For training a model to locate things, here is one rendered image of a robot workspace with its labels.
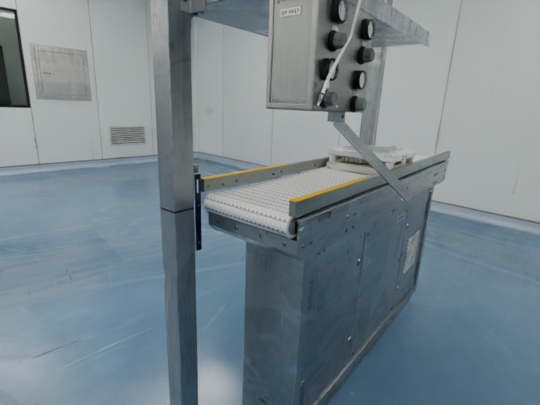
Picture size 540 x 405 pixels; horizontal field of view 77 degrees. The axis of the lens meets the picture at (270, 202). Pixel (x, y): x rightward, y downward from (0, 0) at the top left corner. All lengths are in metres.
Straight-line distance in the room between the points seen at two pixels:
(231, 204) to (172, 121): 0.22
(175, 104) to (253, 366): 0.79
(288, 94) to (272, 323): 0.63
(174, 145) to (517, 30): 3.48
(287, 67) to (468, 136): 3.36
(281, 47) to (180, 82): 0.26
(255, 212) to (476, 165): 3.32
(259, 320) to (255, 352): 0.12
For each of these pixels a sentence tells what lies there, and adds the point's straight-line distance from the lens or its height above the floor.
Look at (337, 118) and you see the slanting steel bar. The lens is 0.79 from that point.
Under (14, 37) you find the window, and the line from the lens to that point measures 5.68.
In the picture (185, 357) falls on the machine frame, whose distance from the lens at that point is 1.05.
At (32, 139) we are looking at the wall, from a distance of 5.67.
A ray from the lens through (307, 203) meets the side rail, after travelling 0.71.
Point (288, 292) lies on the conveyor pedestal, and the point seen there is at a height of 0.55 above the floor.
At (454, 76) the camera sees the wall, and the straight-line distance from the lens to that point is 3.99.
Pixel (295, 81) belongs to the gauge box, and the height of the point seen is 1.06.
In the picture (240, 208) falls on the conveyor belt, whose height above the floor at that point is 0.79.
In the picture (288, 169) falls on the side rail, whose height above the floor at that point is 0.82.
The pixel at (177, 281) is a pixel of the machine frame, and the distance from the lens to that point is 0.91.
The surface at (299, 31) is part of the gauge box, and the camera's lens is 0.65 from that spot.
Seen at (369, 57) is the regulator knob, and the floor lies 1.11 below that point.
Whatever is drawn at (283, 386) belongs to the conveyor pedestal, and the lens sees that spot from 1.11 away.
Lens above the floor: 1.02
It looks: 16 degrees down
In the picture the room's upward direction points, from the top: 2 degrees clockwise
